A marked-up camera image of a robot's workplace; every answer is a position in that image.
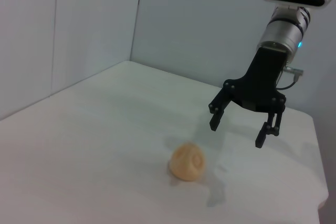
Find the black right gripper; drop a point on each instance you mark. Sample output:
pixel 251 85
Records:
pixel 263 77

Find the beige steamed bun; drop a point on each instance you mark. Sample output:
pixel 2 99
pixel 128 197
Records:
pixel 187 162

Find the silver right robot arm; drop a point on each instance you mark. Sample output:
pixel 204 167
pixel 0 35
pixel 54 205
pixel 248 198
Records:
pixel 283 31

